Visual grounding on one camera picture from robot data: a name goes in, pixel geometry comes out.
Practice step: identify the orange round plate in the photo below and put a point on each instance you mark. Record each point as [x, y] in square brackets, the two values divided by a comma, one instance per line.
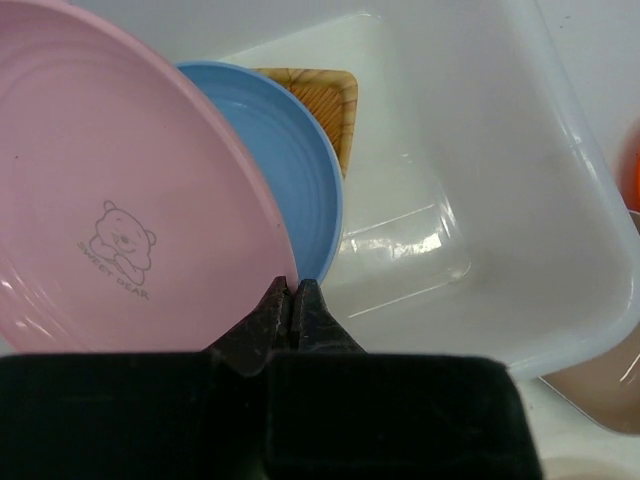
[628, 174]

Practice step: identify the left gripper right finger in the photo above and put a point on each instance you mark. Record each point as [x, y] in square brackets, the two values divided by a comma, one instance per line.
[313, 328]

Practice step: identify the woven bamboo triangular tray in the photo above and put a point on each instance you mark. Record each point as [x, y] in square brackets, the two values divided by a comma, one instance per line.
[331, 96]

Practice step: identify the white plastic bin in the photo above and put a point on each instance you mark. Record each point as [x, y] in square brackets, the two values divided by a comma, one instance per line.
[479, 215]

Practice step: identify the cream white round plate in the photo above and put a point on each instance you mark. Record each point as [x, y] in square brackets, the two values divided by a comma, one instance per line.
[576, 468]

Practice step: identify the pink round plate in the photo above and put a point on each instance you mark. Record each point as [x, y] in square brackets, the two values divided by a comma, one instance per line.
[132, 216]

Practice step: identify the brown taupe plate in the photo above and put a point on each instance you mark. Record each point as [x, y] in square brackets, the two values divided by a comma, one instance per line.
[606, 387]

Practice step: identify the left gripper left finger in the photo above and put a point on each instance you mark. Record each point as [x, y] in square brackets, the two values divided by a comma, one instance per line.
[244, 349]

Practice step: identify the blue round plate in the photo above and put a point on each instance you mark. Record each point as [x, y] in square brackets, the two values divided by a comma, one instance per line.
[292, 151]

